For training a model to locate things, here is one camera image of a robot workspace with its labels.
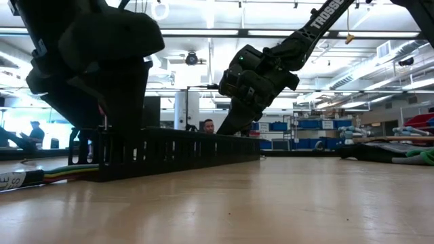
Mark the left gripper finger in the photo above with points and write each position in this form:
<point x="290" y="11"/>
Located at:
<point x="81" y="108"/>
<point x="125" y="95"/>

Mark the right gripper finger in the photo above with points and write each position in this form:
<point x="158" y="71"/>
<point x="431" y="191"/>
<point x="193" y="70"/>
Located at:
<point x="240" y="118"/>

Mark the black background robot arm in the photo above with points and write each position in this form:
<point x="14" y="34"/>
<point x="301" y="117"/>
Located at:
<point x="191" y="128"/>

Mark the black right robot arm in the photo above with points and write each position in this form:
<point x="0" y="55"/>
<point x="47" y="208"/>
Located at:
<point x="325" y="17"/>

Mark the blue storage bin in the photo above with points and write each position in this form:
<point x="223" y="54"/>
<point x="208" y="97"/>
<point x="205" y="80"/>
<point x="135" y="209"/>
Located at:
<point x="305" y="144"/>
<point x="278" y="126"/>
<point x="310" y="123"/>
<point x="255" y="126"/>

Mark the black monitor panel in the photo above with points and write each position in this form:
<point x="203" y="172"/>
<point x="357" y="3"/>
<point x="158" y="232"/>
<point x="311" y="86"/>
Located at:
<point x="152" y="112"/>

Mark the person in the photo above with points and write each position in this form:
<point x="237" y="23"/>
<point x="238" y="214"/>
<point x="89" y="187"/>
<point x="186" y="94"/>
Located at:
<point x="209" y="127"/>
<point x="35" y="133"/>

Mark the dark background chair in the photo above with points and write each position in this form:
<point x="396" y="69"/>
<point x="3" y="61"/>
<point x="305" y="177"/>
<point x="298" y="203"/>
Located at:
<point x="55" y="144"/>

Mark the black overhead light bar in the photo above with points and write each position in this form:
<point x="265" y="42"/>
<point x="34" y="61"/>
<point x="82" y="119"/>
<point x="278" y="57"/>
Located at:
<point x="288" y="33"/>

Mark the round black ceiling fixture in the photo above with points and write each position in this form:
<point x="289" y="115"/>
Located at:
<point x="191" y="58"/>

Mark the yellow hanging tag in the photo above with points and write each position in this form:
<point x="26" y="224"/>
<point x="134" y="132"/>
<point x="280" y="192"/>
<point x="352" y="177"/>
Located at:
<point x="349" y="38"/>

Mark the rolled grey cloth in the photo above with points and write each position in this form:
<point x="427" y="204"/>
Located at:
<point x="410" y="131"/>
<point x="352" y="132"/>

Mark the red storage bin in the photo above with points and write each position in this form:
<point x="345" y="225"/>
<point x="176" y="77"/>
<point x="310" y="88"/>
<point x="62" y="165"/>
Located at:
<point x="420" y="120"/>

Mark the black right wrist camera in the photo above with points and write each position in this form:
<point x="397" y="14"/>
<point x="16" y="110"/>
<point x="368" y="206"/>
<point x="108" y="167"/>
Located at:
<point x="228" y="83"/>

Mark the black rig camera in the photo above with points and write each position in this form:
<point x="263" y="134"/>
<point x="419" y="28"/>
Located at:
<point x="406" y="61"/>

